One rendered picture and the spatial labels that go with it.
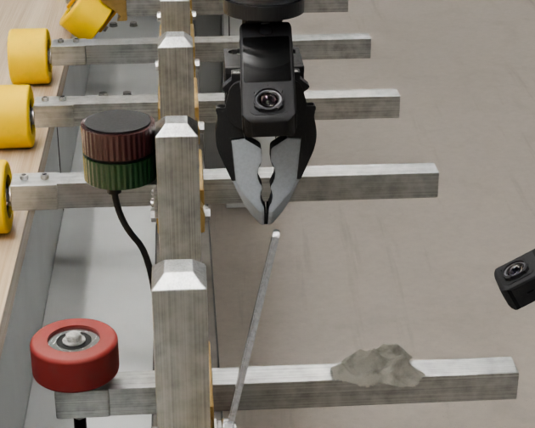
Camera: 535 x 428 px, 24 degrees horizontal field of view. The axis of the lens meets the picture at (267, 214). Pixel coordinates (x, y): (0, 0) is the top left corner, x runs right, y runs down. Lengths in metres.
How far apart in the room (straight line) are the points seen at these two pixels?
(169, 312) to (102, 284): 1.07
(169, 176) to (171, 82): 0.25
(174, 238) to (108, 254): 0.91
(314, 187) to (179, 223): 0.34
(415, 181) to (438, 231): 2.10
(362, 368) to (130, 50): 0.78
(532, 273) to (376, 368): 0.17
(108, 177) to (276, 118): 0.14
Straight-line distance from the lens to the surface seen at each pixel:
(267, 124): 1.01
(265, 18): 1.06
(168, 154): 1.01
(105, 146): 0.99
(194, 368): 0.80
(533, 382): 2.82
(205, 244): 1.78
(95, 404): 1.17
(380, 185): 1.35
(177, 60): 1.24
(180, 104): 1.26
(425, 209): 3.59
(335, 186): 1.35
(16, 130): 1.56
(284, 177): 1.12
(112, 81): 2.71
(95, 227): 2.03
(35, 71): 1.80
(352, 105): 1.58
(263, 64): 1.05
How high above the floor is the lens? 1.49
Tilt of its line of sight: 25 degrees down
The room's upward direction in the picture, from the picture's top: straight up
